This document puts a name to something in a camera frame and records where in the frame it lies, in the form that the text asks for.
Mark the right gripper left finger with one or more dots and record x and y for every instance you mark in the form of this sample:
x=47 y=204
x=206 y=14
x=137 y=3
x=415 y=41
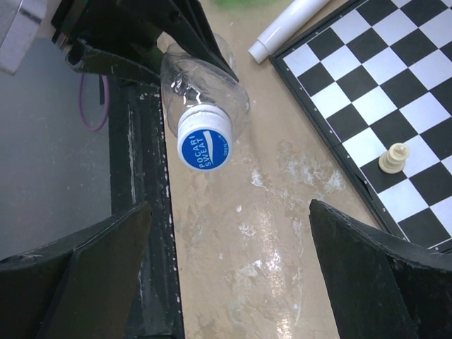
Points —
x=80 y=286

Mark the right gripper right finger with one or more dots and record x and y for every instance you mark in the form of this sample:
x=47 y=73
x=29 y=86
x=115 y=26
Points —
x=380 y=286

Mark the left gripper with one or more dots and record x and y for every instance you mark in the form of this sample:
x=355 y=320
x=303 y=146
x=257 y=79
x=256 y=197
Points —
x=119 y=38

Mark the clear bottle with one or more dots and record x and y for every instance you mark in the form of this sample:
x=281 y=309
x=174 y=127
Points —
x=187 y=81

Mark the blue pocari sweat cap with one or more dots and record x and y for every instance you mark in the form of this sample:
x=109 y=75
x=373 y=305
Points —
x=204 y=137

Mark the green plastic bottle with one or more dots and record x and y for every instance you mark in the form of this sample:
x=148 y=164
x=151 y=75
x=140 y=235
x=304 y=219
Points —
x=230 y=4

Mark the white tube bottle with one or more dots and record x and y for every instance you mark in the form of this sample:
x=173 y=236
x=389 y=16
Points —
x=284 y=26

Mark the white chess piece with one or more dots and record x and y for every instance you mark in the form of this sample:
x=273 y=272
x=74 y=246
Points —
x=394 y=159

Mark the black white chessboard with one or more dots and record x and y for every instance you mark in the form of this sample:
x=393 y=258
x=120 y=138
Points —
x=375 y=73

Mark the black base frame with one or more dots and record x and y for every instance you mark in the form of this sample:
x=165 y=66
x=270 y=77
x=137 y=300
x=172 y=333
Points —
x=139 y=175

